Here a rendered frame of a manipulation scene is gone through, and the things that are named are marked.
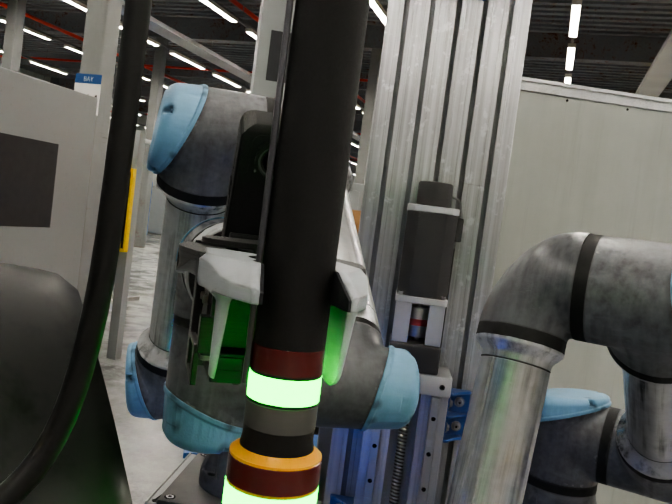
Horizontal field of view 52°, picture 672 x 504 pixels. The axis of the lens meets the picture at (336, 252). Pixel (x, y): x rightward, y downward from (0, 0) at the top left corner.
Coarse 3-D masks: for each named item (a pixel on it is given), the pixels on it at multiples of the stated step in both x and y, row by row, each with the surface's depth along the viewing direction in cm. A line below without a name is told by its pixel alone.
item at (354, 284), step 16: (336, 272) 31; (352, 272) 32; (336, 288) 30; (352, 288) 30; (336, 304) 30; (352, 304) 29; (336, 320) 33; (352, 320) 32; (336, 336) 33; (336, 352) 33; (336, 368) 33
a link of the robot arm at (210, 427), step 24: (168, 384) 57; (216, 384) 55; (240, 384) 56; (168, 408) 57; (192, 408) 55; (216, 408) 56; (240, 408) 56; (168, 432) 57; (192, 432) 55; (216, 432) 56; (240, 432) 57
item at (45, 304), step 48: (0, 288) 36; (48, 288) 39; (0, 336) 34; (48, 336) 36; (0, 384) 32; (48, 384) 34; (96, 384) 36; (0, 432) 31; (96, 432) 34; (0, 480) 30; (48, 480) 31; (96, 480) 33
